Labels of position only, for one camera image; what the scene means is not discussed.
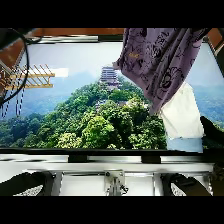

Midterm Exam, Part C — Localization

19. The purple printed shirt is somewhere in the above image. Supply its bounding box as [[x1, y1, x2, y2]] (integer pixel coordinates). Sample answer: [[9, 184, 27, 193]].
[[112, 28, 213, 116]]

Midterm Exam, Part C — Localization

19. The white garment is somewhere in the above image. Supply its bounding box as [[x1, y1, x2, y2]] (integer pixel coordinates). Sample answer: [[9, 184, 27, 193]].
[[159, 82, 205, 140]]

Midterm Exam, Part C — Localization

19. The light blue garment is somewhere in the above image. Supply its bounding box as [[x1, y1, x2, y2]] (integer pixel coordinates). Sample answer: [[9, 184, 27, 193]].
[[165, 137, 204, 154]]

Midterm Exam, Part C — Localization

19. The silver frame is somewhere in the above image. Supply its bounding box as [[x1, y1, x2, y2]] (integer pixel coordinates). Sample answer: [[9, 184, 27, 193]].
[[0, 34, 224, 197]]

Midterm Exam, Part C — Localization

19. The black cable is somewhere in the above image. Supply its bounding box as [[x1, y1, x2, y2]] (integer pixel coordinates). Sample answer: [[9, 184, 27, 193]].
[[0, 28, 32, 108]]

